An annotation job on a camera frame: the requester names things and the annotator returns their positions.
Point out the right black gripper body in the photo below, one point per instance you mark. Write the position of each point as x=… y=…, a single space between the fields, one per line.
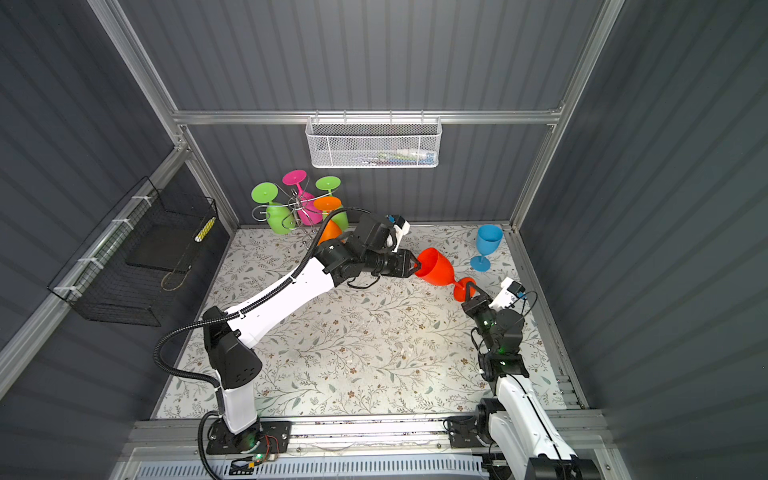
x=481 y=312

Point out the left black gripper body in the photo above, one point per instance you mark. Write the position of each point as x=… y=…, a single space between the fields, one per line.
x=393 y=263

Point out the red plastic wine glass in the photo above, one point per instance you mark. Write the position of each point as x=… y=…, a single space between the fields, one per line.
x=437 y=270

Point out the blue plastic wine glass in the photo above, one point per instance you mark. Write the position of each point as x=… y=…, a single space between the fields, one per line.
x=488 y=240

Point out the orange plastic wine glass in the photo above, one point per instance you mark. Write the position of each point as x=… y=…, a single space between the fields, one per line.
x=327 y=207

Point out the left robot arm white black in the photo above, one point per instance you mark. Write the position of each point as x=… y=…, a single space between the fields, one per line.
x=231 y=335

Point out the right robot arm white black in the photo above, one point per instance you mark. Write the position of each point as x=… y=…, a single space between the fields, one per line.
x=513 y=419

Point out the pink plastic wine glass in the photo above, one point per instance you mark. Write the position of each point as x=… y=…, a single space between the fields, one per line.
x=301 y=200

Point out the right green plastic wine glass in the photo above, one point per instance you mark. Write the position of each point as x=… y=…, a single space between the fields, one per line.
x=329 y=184

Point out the green plastic wine glass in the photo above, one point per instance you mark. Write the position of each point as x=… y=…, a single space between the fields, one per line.
x=278 y=216
x=329 y=184

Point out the chrome wine glass rack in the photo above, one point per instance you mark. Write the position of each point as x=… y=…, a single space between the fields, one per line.
x=284 y=217

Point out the left green plastic wine glass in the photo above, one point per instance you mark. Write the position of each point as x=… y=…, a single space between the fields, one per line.
x=278 y=216

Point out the items in white basket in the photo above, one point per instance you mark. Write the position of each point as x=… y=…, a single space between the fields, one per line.
x=399 y=158

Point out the white ventilation grille strip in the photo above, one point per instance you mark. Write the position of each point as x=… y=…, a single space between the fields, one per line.
x=432 y=466

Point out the yellow item in black basket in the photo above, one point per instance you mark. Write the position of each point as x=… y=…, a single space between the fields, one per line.
x=205 y=229

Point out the white wire mesh basket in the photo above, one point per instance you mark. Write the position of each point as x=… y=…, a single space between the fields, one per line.
x=333 y=144

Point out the black wire basket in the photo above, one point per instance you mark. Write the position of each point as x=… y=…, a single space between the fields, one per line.
x=132 y=271

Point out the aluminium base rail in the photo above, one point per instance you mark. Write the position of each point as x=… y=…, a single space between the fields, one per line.
x=345 y=434

